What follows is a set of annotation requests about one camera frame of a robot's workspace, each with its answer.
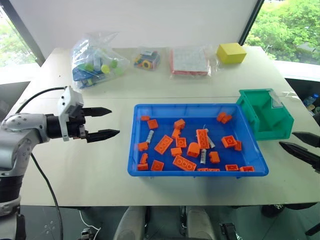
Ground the black window frame post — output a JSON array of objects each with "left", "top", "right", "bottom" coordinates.
[
  {"left": 239, "top": 0, "right": 266, "bottom": 46},
  {"left": 0, "top": 0, "right": 46, "bottom": 68}
]

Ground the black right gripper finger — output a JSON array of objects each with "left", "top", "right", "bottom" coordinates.
[
  {"left": 291, "top": 131, "right": 320, "bottom": 149},
  {"left": 278, "top": 141, "right": 320, "bottom": 174}
]

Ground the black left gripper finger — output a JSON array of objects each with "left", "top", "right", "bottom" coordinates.
[
  {"left": 86, "top": 128, "right": 121, "bottom": 144},
  {"left": 82, "top": 107, "right": 113, "bottom": 118}
]

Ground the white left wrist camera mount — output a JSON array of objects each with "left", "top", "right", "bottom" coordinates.
[{"left": 57, "top": 85, "right": 85, "bottom": 142}]

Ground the green plastic bin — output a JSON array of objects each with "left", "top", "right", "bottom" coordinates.
[{"left": 235, "top": 87, "right": 295, "bottom": 141}]

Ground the orange plastic toy brick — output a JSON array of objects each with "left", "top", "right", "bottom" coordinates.
[
  {"left": 172, "top": 154, "right": 197, "bottom": 172},
  {"left": 195, "top": 128, "right": 211, "bottom": 150},
  {"left": 153, "top": 134, "right": 174, "bottom": 155}
]

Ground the black chair base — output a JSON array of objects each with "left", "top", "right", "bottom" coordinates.
[{"left": 260, "top": 202, "right": 320, "bottom": 219}]

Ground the large clear bag of toys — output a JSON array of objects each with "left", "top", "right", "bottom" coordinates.
[{"left": 70, "top": 31, "right": 131, "bottom": 91}]

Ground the bagged white and red pad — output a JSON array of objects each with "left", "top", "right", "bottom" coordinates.
[{"left": 168, "top": 45, "right": 214, "bottom": 79}]

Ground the grey rounded shape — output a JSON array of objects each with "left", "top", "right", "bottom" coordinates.
[
  {"left": 185, "top": 205, "right": 216, "bottom": 240},
  {"left": 116, "top": 205, "right": 149, "bottom": 240}
]

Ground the white string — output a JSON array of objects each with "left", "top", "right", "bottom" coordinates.
[{"left": 281, "top": 90, "right": 299, "bottom": 101}]

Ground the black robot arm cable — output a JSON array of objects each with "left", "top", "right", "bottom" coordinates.
[{"left": 15, "top": 86, "right": 69, "bottom": 240}]

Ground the white floor cable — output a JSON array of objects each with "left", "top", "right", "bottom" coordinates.
[{"left": 79, "top": 209, "right": 102, "bottom": 232}]

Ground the yellow block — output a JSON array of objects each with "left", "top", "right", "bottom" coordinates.
[{"left": 215, "top": 42, "right": 247, "bottom": 65}]

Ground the small bag of colourful pieces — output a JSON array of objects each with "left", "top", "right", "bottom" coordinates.
[{"left": 132, "top": 45, "right": 162, "bottom": 71}]

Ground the blue plastic tray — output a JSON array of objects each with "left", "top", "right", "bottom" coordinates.
[{"left": 127, "top": 103, "right": 270, "bottom": 179}]

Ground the clear plastic bottle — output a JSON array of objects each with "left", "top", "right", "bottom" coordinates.
[{"left": 303, "top": 93, "right": 320, "bottom": 106}]

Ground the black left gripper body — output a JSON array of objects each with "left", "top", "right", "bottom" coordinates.
[{"left": 67, "top": 104, "right": 89, "bottom": 144}]

